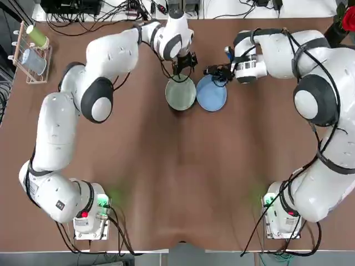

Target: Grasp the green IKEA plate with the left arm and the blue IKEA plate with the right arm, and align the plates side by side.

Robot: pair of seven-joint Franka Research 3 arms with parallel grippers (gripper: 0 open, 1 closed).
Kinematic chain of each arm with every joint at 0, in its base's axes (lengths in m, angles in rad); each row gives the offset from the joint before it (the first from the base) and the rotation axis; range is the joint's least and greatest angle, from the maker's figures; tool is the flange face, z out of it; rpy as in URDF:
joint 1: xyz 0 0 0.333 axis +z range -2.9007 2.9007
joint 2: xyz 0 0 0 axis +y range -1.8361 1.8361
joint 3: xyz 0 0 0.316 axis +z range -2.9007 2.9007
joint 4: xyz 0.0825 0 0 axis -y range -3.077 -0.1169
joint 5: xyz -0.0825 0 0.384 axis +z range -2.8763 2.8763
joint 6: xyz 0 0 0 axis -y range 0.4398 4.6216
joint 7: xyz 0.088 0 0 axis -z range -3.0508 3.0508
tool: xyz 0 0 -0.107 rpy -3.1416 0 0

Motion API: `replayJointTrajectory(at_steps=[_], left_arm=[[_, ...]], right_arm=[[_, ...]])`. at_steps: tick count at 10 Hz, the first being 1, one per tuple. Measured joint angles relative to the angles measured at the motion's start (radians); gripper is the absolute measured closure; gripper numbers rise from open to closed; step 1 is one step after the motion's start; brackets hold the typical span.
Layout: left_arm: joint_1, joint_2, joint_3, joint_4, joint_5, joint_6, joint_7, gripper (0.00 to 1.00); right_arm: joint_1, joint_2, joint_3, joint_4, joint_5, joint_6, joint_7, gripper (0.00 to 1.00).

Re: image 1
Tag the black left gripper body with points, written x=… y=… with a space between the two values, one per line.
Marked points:
x=185 y=61

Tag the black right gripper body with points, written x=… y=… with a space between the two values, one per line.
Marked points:
x=230 y=71

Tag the blue plate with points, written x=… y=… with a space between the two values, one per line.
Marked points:
x=211 y=97

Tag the green plate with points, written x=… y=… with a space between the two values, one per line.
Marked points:
x=180 y=95

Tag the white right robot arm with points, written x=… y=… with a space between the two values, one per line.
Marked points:
x=319 y=72

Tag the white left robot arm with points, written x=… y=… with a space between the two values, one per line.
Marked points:
x=55 y=133

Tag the white desk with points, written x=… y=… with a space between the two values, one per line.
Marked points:
x=222 y=11

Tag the grey ribbed electronics box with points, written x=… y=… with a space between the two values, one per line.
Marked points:
x=192 y=4

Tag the black power adapter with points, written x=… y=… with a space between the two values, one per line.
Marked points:
x=277 y=4
x=262 y=2

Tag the dark vase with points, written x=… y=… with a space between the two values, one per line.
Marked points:
x=337 y=34

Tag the black equipment box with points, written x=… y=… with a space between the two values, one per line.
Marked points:
x=70 y=6

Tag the red artificial rose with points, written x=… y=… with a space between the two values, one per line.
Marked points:
x=350 y=18

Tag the cup drying rack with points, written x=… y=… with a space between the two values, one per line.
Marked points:
x=38 y=79

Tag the clear blue cup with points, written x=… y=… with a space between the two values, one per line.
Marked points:
x=34 y=62

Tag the green cup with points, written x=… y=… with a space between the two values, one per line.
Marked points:
x=37 y=36

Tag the aluminium frame post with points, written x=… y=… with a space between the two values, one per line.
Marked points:
x=183 y=3

